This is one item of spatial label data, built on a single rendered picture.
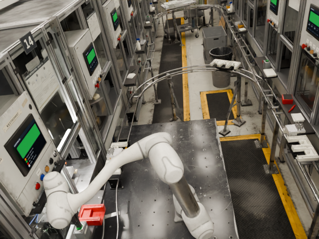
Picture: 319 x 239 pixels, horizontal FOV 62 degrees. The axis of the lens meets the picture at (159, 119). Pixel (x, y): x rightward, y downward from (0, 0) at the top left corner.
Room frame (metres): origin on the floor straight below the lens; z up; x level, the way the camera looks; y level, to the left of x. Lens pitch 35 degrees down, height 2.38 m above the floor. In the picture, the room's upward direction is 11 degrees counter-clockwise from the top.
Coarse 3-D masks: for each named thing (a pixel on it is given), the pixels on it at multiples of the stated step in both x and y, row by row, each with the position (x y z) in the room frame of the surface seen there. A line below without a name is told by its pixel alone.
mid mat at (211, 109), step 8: (200, 96) 3.81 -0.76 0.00; (208, 96) 3.75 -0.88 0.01; (216, 96) 3.71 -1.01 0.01; (224, 96) 3.66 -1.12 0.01; (232, 96) 3.63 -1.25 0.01; (208, 104) 3.51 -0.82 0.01; (216, 104) 3.47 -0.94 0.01; (224, 104) 3.43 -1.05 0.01; (208, 112) 3.30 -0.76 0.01; (216, 112) 3.26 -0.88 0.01; (224, 112) 3.22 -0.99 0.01; (232, 112) 3.18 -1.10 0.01; (216, 120) 3.06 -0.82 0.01; (224, 120) 3.03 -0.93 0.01; (232, 120) 2.99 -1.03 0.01
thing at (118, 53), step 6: (102, 0) 3.06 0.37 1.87; (114, 0) 3.56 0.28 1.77; (120, 12) 3.74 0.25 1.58; (120, 18) 3.67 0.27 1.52; (120, 24) 3.60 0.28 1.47; (114, 48) 3.06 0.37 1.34; (120, 48) 3.31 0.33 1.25; (120, 54) 3.24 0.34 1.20; (120, 60) 3.17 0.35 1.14; (120, 66) 3.11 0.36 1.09; (120, 72) 3.04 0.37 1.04
